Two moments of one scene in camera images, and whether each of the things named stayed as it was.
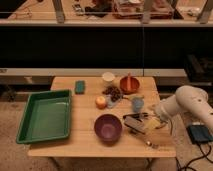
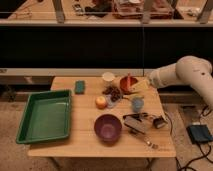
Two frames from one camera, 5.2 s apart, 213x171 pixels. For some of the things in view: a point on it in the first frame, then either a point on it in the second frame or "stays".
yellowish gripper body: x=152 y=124 → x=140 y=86
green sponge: x=79 y=87 stays
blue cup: x=137 y=104 stays
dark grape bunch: x=114 y=92 stays
